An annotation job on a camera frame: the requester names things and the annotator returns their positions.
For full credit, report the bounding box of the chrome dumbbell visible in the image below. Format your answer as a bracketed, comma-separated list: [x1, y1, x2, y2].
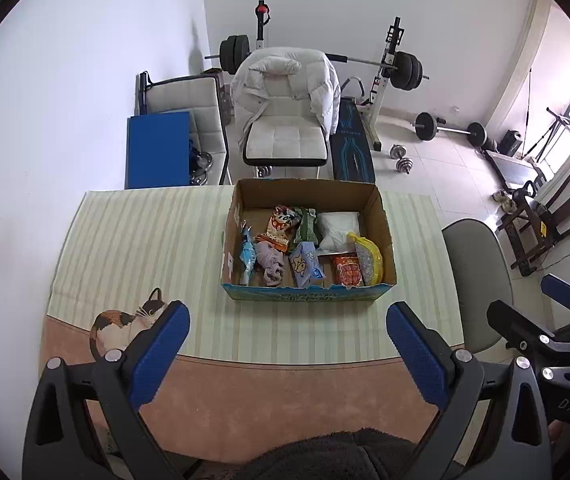
[396, 157, 414, 174]
[389, 144, 407, 159]

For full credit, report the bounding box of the cardboard box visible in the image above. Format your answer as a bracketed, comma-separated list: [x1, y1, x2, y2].
[220, 179, 397, 302]

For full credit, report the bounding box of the blue folded mat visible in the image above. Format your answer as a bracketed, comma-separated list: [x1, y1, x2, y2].
[125, 110, 189, 190]

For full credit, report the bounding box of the dark wooden folding chair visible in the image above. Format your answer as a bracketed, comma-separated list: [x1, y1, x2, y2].
[498, 175, 570, 278]

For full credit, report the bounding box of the striped cat tablecloth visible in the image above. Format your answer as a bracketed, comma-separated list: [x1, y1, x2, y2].
[41, 186, 464, 463]

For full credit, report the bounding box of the white squat rack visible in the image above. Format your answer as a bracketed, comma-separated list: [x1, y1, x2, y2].
[233, 0, 404, 152]

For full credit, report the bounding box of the white pillow pack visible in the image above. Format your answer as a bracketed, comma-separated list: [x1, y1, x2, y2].
[317, 211, 360, 254]

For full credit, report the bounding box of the white padded side chair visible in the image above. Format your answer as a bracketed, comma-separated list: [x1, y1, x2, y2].
[134, 70, 232, 185]

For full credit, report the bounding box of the blue milk powder sachet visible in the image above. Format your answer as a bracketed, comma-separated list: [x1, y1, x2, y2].
[238, 221, 257, 286]

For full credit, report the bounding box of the purple plush cloth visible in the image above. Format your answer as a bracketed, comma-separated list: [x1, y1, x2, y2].
[256, 240, 285, 287]

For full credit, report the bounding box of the white down jacket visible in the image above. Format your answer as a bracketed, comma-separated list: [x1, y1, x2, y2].
[231, 47, 340, 136]

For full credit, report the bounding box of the chrome dumbbell near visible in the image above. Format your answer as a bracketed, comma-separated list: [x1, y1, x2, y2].
[396, 157, 414, 174]

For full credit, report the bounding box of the blue bear tissue pack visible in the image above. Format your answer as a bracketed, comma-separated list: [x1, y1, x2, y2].
[289, 242, 325, 288]

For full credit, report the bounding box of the rack barbell with plates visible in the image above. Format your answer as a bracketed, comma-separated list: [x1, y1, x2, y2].
[205, 35, 429, 91]

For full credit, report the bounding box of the floor barbell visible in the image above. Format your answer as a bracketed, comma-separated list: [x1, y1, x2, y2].
[413, 112, 488, 148]

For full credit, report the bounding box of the orange snack bag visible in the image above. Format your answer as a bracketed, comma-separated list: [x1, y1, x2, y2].
[263, 205, 301, 252]

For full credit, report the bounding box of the grey office chair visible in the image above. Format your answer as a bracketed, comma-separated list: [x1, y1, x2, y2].
[442, 218, 514, 353]

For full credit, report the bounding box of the black blue weight bench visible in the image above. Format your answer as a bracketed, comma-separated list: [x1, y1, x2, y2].
[329, 98, 375, 184]

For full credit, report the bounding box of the red patterned snack bag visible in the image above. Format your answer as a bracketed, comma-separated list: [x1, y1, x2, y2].
[331, 254, 363, 287]

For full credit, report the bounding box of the green snack bag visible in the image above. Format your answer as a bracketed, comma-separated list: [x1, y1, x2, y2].
[293, 207, 319, 246]

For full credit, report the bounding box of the chrome dumbbell far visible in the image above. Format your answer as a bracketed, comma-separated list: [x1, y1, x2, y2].
[389, 144, 407, 159]

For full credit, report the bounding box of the yellow silver scrubbing mitt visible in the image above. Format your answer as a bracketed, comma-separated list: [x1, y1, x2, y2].
[348, 232, 384, 286]

